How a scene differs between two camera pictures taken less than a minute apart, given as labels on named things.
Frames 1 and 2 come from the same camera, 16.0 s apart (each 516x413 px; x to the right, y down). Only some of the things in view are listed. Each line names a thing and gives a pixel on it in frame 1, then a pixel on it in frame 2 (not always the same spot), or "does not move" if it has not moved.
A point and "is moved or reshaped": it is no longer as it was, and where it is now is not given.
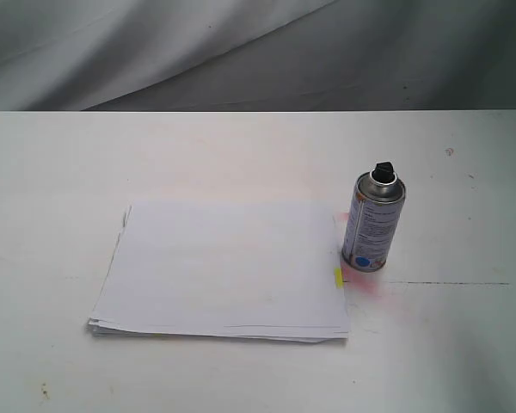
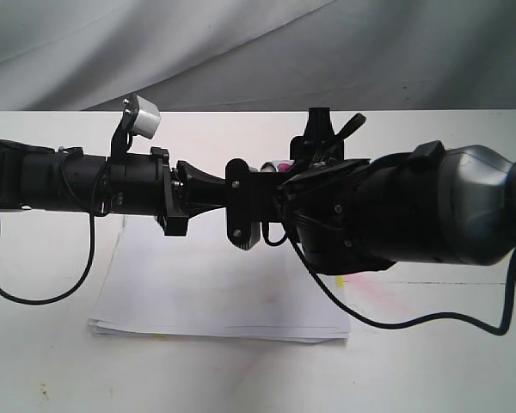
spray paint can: (372, 218) is moved or reshaped
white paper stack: (230, 270) does not move
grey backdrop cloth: (257, 55) does not move
